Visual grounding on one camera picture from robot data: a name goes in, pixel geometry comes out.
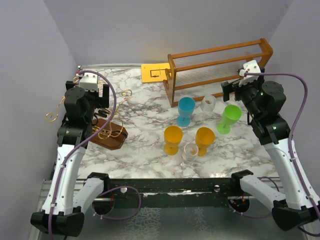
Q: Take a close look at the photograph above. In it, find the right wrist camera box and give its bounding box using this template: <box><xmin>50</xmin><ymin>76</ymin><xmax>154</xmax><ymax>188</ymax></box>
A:
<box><xmin>238</xmin><ymin>60</ymin><xmax>261</xmax><ymax>82</ymax></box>

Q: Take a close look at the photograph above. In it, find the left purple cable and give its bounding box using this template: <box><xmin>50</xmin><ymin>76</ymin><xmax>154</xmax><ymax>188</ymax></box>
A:
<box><xmin>47</xmin><ymin>70</ymin><xmax>118</xmax><ymax>240</ymax></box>

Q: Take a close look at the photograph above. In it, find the gold wire wine glass rack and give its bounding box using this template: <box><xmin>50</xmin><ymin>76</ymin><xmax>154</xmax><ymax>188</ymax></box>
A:
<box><xmin>45</xmin><ymin>76</ymin><xmax>132</xmax><ymax>150</ymax></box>

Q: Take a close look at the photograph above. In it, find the black base frame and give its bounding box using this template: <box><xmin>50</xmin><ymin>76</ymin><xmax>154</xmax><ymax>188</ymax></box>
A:
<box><xmin>82</xmin><ymin>172</ymin><xmax>261</xmax><ymax>209</ymax></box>

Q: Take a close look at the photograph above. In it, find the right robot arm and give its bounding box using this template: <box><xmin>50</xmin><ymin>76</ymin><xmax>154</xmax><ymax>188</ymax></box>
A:
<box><xmin>221</xmin><ymin>73</ymin><xmax>320</xmax><ymax>231</ymax></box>

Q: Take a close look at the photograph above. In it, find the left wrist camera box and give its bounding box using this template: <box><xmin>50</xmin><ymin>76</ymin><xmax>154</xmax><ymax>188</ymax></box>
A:
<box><xmin>76</xmin><ymin>73</ymin><xmax>99</xmax><ymax>92</ymax></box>

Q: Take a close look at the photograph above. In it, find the yellow card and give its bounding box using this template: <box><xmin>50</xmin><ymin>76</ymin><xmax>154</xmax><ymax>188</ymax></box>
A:
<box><xmin>141</xmin><ymin>63</ymin><xmax>170</xmax><ymax>84</ymax></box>

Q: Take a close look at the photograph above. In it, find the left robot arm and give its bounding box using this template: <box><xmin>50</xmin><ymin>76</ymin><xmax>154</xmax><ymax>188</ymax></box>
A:
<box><xmin>30</xmin><ymin>83</ymin><xmax>116</xmax><ymax>237</ymax></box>

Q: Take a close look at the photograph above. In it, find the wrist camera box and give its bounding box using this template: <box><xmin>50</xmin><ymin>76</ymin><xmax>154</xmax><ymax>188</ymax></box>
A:
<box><xmin>76</xmin><ymin>73</ymin><xmax>99</xmax><ymax>92</ymax></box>
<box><xmin>238</xmin><ymin>60</ymin><xmax>261</xmax><ymax>82</ymax></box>

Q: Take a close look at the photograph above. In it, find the orange plastic wine glass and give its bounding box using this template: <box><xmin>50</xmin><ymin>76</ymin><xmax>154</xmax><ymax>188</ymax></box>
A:
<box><xmin>195</xmin><ymin>127</ymin><xmax>216</xmax><ymax>157</ymax></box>
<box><xmin>164</xmin><ymin>125</ymin><xmax>183</xmax><ymax>156</ymax></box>

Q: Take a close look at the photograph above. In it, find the clear glass near front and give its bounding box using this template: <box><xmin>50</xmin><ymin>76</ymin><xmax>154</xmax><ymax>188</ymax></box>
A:
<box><xmin>180</xmin><ymin>142</ymin><xmax>199</xmax><ymax>167</ymax></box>

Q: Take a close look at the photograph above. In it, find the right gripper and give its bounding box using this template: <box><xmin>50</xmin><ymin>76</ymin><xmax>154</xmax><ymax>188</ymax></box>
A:
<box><xmin>222</xmin><ymin>75</ymin><xmax>265</xmax><ymax>119</ymax></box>

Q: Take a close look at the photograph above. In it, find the clear glass near rack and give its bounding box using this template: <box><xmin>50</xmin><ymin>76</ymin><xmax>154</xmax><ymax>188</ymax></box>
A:
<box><xmin>200</xmin><ymin>95</ymin><xmax>216</xmax><ymax>113</ymax></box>

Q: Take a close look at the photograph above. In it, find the wooden dish rack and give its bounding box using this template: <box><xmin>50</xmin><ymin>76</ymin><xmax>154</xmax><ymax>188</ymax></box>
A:
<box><xmin>163</xmin><ymin>38</ymin><xmax>273</xmax><ymax>107</ymax></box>

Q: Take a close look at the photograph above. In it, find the blue plastic wine glass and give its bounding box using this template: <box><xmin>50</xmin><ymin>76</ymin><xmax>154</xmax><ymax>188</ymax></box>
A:
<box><xmin>176</xmin><ymin>97</ymin><xmax>196</xmax><ymax>127</ymax></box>

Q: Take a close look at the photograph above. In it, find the green plastic wine glass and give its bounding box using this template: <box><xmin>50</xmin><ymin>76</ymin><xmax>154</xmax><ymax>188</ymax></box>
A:
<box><xmin>216</xmin><ymin>104</ymin><xmax>242</xmax><ymax>135</ymax></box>

